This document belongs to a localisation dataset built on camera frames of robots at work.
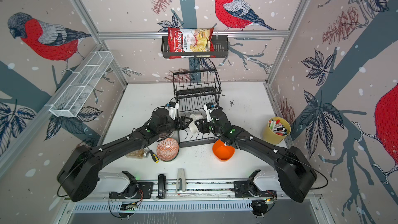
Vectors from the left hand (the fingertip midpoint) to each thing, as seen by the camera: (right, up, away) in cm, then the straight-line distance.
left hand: (189, 120), depth 80 cm
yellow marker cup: (+48, -6, +5) cm, 49 cm away
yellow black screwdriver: (-19, -21, +3) cm, 28 cm away
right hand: (+4, -2, +1) cm, 4 cm away
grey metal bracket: (-4, -27, -3) cm, 27 cm away
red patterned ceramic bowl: (-12, -17, +3) cm, 21 cm away
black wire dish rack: (0, +18, +33) cm, 37 cm away
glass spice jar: (-27, -18, +1) cm, 33 cm away
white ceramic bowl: (+2, -3, -2) cm, 4 cm away
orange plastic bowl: (+18, -19, +6) cm, 27 cm away
